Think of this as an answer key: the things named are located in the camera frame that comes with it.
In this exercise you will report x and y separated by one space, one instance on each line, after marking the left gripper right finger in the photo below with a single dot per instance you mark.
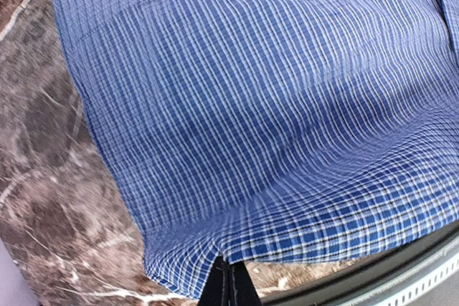
241 288

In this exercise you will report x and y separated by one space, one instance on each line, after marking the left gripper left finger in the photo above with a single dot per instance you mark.
217 286

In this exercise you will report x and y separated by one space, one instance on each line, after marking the blue checkered shirt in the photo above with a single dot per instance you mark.
270 130

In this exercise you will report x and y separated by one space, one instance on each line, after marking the white slotted cable duct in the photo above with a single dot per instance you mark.
416 282

